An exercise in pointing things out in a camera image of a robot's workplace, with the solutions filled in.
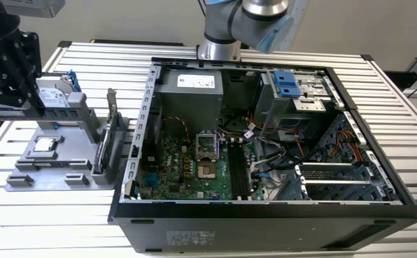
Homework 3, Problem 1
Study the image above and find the black RAM slot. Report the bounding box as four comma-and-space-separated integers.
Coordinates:
226, 138, 237, 201
234, 138, 246, 201

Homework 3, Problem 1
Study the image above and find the RAM slot with white clips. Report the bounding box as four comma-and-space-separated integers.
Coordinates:
238, 138, 252, 201
230, 138, 241, 201

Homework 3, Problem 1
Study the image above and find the hard disk in blue carrier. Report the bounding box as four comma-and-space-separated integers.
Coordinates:
35, 69, 83, 113

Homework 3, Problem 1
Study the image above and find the silver CPU chip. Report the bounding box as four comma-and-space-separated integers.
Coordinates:
32, 138, 56, 152

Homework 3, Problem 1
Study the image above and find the grey plastic parts rack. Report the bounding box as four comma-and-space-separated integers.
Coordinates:
4, 92, 130, 192

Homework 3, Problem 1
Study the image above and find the black graphics card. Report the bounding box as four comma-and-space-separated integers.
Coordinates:
93, 88, 121, 175

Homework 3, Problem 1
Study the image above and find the grey Dell power supply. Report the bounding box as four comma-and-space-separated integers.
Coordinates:
153, 68, 225, 135

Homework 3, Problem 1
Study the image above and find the green Dell motherboard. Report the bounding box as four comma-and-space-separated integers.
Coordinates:
139, 128, 266, 201

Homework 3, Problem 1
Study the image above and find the metal socket cover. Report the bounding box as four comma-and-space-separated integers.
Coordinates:
195, 130, 220, 161

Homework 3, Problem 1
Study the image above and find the CPU socket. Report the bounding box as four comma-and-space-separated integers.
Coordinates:
197, 160, 220, 180

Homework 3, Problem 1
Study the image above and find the grey metal drive cage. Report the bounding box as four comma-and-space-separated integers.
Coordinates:
257, 68, 344, 140

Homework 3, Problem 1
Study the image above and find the blue plastic drive latch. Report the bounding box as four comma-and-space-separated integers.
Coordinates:
272, 70, 300, 98

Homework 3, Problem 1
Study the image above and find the black open PC case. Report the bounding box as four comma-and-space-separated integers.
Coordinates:
107, 56, 417, 255

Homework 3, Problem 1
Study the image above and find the silver barred disk bay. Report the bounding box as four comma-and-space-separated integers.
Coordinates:
276, 161, 389, 202

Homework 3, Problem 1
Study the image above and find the black rectangular block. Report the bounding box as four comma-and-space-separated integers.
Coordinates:
384, 70, 417, 89

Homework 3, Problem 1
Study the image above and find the large silver wrist camera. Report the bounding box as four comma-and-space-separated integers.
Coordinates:
3, 0, 66, 19

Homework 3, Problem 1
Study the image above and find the red black twisted wire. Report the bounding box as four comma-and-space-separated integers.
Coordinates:
162, 116, 193, 145

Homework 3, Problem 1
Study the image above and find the white wire bundle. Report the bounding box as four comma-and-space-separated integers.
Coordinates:
249, 161, 269, 173

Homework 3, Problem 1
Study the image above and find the black cable bundle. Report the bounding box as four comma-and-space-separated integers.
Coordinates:
258, 139, 326, 171

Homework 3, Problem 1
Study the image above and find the orange yellow power wire bundle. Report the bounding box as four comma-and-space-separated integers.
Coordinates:
332, 130, 367, 167

